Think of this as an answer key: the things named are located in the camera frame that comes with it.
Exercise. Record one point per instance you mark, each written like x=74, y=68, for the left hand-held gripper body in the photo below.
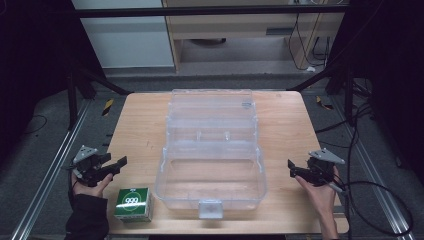
x=87, y=165

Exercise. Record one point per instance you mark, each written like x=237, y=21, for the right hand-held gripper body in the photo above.
x=321, y=168

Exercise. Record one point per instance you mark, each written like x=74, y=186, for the person's left hand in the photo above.
x=89, y=189

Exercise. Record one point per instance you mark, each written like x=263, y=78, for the person's right hand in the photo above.
x=320, y=196

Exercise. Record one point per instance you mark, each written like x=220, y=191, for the green and white carton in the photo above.
x=134, y=204

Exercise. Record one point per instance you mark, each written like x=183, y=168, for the yellow black tape strip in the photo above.
x=323, y=103
x=107, y=107

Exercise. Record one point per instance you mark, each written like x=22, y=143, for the black metal stand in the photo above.
x=348, y=96
x=71, y=96

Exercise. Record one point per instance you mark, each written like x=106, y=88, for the clear plastic storage box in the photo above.
x=211, y=150

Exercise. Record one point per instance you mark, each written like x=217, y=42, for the black curtain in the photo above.
x=33, y=66
x=390, y=76

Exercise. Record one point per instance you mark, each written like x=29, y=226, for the white cabinet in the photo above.
x=126, y=36

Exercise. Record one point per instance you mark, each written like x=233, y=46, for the wooden desk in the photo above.
x=240, y=26

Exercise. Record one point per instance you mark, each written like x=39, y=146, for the aluminium floor rail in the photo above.
x=50, y=170
x=376, y=180

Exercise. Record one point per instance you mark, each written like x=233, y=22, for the black metal frame bar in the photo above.
x=206, y=11

